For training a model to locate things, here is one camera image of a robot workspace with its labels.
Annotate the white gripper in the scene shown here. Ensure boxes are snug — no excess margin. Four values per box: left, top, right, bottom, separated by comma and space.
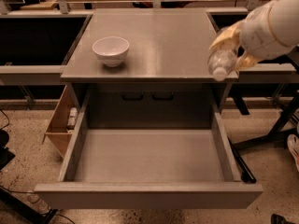
209, 0, 294, 72

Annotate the clear plastic water bottle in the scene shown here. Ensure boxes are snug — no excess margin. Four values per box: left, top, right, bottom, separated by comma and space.
207, 50, 237, 81

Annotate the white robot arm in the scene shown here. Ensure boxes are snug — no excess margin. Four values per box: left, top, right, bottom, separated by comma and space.
207, 0, 299, 81

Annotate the grey cabinet with flat top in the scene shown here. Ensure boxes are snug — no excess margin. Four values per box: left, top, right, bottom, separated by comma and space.
62, 8, 229, 129

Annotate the open grey top drawer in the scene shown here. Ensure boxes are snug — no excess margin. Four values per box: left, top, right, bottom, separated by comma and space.
35, 85, 263, 209

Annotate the small white bottle in box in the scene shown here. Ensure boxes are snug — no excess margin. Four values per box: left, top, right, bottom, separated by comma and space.
66, 107, 78, 130

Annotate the black stand base right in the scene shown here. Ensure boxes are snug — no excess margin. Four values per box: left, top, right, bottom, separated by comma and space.
232, 92, 299, 151

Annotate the white ceramic bowl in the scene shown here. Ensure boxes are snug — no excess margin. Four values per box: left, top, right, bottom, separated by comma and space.
92, 36, 130, 67

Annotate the black object bottom right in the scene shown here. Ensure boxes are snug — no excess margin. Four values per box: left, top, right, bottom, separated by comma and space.
271, 214, 294, 224

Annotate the wooden side box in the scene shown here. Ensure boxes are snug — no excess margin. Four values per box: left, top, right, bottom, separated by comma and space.
44, 86, 75, 157

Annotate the black equipment left floor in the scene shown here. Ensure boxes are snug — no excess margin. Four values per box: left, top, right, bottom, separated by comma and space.
0, 130, 15, 170

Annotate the black drawer slide rail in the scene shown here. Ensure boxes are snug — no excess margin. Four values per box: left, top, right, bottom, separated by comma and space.
229, 140, 257, 184

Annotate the black cable on floor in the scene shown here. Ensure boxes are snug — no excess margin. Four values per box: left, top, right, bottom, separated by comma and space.
0, 109, 76, 224

